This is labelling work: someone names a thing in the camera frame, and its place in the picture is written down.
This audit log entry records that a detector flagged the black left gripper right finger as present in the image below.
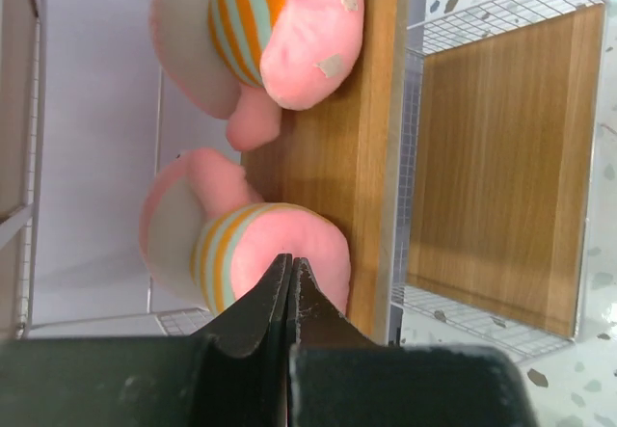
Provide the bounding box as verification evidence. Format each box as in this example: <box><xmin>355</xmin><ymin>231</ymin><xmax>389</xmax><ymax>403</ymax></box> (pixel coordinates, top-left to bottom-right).
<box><xmin>287</xmin><ymin>258</ymin><xmax>538</xmax><ymax>426</ymax></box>

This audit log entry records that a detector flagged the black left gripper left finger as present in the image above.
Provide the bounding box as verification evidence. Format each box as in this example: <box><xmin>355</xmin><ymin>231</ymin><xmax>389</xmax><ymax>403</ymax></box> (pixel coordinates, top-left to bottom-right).
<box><xmin>1</xmin><ymin>254</ymin><xmax>293</xmax><ymax>426</ymax></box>

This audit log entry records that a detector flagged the pink pig toy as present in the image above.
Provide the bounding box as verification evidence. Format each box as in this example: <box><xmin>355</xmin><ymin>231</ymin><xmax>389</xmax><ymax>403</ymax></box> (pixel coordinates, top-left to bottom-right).
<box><xmin>139</xmin><ymin>147</ymin><xmax>351</xmax><ymax>315</ymax></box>

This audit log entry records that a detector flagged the pink pig striped shirt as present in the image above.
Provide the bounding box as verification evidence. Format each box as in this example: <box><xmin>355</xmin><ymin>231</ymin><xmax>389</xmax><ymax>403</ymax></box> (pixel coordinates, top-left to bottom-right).
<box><xmin>149</xmin><ymin>0</ymin><xmax>364</xmax><ymax>151</ymax></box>

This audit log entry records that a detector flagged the white wire wooden shelf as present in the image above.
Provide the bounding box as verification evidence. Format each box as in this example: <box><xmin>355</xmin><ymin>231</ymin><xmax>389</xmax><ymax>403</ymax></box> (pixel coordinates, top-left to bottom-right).
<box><xmin>25</xmin><ymin>0</ymin><xmax>600</xmax><ymax>333</ymax></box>

